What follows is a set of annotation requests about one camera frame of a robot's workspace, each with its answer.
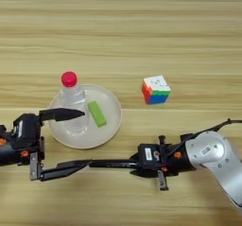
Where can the green rectangular block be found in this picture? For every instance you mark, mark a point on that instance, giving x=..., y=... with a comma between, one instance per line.
x=97, y=113

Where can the round beige plate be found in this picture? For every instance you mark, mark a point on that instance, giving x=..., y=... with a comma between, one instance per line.
x=107, y=132

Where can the multicolour puzzle cube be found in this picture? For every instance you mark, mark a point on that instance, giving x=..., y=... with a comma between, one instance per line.
x=156, y=91

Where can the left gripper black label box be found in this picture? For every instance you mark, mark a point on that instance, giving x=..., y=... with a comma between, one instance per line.
x=26, y=132

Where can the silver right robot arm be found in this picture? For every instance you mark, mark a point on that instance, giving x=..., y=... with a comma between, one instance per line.
x=217, y=160

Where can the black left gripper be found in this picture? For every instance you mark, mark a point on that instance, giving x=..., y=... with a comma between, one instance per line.
x=8, y=154

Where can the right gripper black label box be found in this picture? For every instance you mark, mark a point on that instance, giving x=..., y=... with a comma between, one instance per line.
x=150, y=156

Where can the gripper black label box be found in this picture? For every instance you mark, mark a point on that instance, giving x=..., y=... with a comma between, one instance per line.
x=26, y=132
x=150, y=156

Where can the clear water bottle red cap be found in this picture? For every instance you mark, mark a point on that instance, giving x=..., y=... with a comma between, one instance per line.
x=72, y=94

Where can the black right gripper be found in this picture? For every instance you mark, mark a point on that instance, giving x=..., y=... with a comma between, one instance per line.
x=178, y=159

